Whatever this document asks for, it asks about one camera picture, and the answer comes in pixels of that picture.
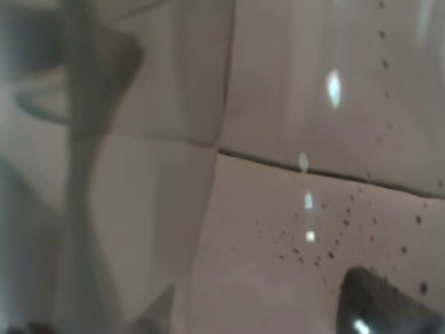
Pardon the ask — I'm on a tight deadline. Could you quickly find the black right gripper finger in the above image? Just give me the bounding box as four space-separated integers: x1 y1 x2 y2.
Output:
335 267 444 333

